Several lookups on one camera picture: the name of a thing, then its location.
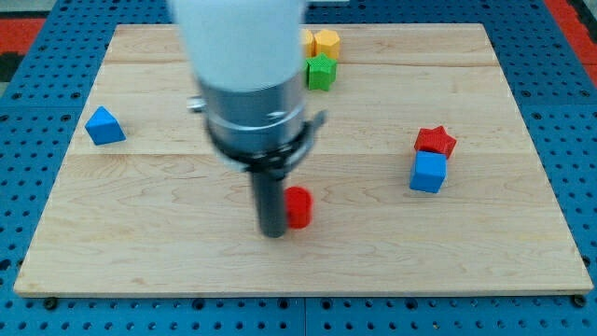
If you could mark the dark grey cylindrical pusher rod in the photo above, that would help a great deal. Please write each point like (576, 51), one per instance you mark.
(269, 200)

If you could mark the yellow block behind arm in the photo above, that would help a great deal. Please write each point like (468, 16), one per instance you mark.
(307, 42)

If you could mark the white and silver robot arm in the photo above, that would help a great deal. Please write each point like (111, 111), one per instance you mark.
(248, 61)

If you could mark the green star block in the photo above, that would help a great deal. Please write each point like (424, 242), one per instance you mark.
(320, 72)

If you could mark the red star block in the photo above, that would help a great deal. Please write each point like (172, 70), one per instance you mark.
(435, 140)

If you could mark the blue triangle block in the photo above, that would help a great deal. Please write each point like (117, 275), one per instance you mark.
(103, 128)

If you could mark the red cylinder block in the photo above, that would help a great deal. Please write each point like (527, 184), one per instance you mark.
(298, 201)

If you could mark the light wooden board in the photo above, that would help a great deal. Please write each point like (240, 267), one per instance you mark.
(160, 216)

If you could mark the blue cube block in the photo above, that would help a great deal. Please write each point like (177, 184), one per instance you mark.
(428, 171)

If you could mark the yellow hexagon block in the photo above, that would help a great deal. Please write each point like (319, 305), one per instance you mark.
(327, 42)

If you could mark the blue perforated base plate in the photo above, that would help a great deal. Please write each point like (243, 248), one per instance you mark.
(45, 98)

